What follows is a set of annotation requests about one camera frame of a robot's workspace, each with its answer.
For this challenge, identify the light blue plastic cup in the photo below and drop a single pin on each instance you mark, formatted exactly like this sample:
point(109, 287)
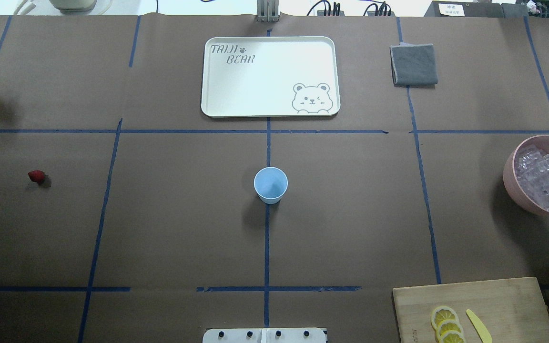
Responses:
point(270, 184)

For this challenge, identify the clear ice cubes pile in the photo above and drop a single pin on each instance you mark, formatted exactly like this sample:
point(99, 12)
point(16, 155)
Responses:
point(532, 173)

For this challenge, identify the pink bowl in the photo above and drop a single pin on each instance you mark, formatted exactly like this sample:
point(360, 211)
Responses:
point(510, 176)

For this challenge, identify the wooden cutting board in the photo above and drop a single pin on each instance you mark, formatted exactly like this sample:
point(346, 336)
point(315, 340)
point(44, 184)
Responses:
point(513, 310)

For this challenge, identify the grey folded cloth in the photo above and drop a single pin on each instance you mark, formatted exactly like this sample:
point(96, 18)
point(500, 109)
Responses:
point(413, 65)

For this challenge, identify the brown box with label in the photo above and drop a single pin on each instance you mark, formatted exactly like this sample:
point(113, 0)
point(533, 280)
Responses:
point(447, 8)

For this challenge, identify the yellow plastic knife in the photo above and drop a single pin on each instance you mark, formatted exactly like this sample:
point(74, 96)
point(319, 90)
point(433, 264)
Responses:
point(479, 327)

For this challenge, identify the lemon slice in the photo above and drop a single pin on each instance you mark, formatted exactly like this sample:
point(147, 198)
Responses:
point(448, 326)
point(452, 336)
point(442, 313)

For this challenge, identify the cream bear serving tray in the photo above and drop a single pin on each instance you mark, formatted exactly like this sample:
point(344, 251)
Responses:
point(289, 76)

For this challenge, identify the white toaster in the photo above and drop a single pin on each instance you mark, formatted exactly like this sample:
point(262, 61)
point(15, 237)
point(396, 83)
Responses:
point(73, 5)

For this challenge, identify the red strawberry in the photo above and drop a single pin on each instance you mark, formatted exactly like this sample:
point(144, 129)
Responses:
point(37, 176)

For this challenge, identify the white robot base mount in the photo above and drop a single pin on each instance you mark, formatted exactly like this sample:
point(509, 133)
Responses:
point(266, 335)

